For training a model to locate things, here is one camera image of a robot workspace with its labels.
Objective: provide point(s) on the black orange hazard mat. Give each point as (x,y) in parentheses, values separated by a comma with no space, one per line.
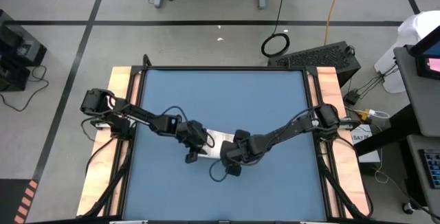
(10,200)

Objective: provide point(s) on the white cloth pile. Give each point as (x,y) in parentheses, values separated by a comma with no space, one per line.
(416,24)

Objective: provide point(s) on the black keypad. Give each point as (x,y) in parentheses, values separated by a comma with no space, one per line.
(433,169)

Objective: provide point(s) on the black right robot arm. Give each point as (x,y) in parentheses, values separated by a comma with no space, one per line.
(299,124)

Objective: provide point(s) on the white paper label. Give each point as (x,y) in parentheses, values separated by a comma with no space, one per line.
(364,141)

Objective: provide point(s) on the black perforated computer case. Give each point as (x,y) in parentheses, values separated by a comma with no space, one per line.
(316,57)

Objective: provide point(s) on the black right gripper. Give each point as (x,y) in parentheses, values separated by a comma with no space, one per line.
(240,150)

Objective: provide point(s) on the black floor equipment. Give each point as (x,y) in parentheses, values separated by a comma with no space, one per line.
(17,48)

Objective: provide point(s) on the black tablet screen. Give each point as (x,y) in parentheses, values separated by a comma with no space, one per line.
(429,62)

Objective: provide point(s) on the grey desk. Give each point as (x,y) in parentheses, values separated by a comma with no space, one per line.
(414,141)
(423,103)

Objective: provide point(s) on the white towel with beige checks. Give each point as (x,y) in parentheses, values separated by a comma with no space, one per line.
(221,143)

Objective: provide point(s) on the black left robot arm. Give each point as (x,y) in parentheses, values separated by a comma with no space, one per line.
(137,114)

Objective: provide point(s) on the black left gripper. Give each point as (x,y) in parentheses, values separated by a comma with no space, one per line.
(194,136)

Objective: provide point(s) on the black aluminium table frame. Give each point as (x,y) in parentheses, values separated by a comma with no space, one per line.
(223,68)

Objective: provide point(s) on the black power adapter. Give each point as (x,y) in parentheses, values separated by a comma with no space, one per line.
(351,97)

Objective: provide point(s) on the silver metal bracket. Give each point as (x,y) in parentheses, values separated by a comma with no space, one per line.
(100,125)

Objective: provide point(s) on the white and yellow plug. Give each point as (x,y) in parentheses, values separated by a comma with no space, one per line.
(373,113)

